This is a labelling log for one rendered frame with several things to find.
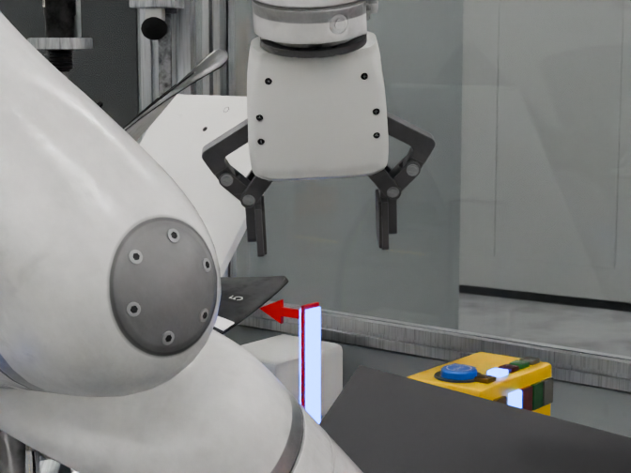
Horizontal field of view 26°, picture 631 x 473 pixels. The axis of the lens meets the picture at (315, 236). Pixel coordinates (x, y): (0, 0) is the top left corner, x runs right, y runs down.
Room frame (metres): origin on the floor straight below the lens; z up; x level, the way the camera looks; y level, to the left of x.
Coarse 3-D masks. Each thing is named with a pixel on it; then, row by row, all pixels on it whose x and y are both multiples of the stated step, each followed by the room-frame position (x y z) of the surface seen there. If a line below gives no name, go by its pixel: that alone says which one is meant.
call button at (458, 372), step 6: (444, 366) 1.49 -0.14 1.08; (450, 366) 1.48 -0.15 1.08; (456, 366) 1.48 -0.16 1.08; (462, 366) 1.48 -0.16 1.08; (468, 366) 1.48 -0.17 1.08; (444, 372) 1.47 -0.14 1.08; (450, 372) 1.46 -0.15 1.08; (456, 372) 1.46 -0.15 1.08; (462, 372) 1.46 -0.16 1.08; (468, 372) 1.46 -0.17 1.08; (474, 372) 1.47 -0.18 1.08; (450, 378) 1.46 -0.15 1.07; (456, 378) 1.46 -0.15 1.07; (462, 378) 1.46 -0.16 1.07; (468, 378) 1.46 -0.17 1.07
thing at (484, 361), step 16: (480, 352) 1.60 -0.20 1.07; (432, 368) 1.52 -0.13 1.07; (480, 368) 1.52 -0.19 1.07; (528, 368) 1.52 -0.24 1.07; (544, 368) 1.53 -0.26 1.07; (432, 384) 1.46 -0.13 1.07; (448, 384) 1.45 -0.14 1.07; (464, 384) 1.45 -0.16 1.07; (480, 384) 1.45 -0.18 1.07; (496, 384) 1.45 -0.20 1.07; (512, 384) 1.47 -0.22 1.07; (528, 384) 1.50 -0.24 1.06
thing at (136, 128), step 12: (204, 60) 1.64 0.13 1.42; (216, 60) 1.56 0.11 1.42; (192, 72) 1.58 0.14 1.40; (204, 72) 1.54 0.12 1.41; (180, 84) 1.56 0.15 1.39; (168, 96) 1.54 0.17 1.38; (156, 108) 1.55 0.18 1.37; (132, 120) 1.57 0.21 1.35; (144, 120) 1.61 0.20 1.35; (132, 132) 1.62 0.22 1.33; (144, 132) 1.69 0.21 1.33
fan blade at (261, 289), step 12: (276, 276) 1.44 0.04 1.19; (228, 288) 1.42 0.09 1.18; (240, 288) 1.42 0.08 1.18; (252, 288) 1.41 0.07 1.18; (264, 288) 1.41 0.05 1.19; (276, 288) 1.40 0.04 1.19; (252, 300) 1.38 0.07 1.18; (264, 300) 1.38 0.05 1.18; (228, 312) 1.36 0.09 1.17; (240, 312) 1.36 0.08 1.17; (252, 312) 1.36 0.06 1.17
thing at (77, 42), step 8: (80, 0) 1.54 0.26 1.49; (80, 8) 1.54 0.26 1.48; (80, 16) 1.54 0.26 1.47; (80, 24) 1.54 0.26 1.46; (80, 32) 1.54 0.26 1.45; (32, 40) 1.48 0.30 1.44; (40, 40) 1.47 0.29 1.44; (48, 40) 1.47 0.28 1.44; (56, 40) 1.47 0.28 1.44; (64, 40) 1.47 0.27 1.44; (72, 40) 1.48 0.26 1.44; (80, 40) 1.48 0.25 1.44; (88, 40) 1.49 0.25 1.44; (40, 48) 1.48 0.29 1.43; (48, 48) 1.47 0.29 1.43; (56, 48) 1.47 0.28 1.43; (64, 48) 1.47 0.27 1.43; (72, 48) 1.48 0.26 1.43; (80, 48) 1.48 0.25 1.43; (88, 48) 1.50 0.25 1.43
